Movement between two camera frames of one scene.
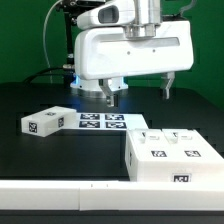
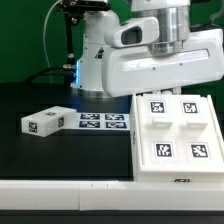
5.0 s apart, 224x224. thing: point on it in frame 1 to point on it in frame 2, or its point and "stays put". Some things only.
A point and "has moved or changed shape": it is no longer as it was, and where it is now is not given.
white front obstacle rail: x=88 y=195 stays put
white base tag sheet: x=108 y=122 stays put
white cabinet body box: x=171 y=155 has moved or changed shape
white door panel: x=146 y=146 to x=158 y=118
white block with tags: x=47 y=122 stays put
